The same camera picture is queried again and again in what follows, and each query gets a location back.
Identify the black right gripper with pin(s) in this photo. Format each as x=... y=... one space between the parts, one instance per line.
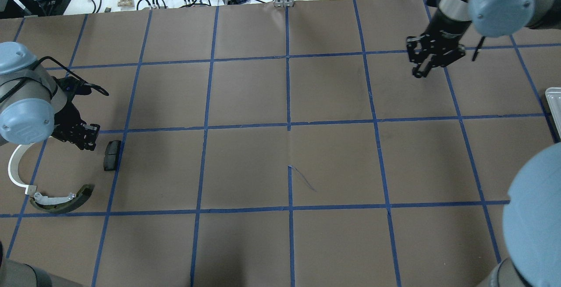
x=446 y=30

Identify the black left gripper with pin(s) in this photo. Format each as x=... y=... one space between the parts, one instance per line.
x=65 y=122

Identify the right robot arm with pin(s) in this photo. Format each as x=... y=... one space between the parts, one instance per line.
x=498 y=18

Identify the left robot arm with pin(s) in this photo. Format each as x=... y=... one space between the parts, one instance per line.
x=36 y=97

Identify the silver metal tray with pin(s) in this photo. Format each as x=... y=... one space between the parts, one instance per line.
x=553 y=98

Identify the grey brake pad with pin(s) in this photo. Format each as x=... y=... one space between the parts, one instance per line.
x=112 y=155

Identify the dark brake shoe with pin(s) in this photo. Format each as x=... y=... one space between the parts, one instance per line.
x=62 y=205

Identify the white curved plastic piece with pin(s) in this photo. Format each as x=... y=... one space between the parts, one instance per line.
x=13 y=169

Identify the brown paper table mat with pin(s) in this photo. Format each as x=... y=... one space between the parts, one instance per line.
x=278 y=148

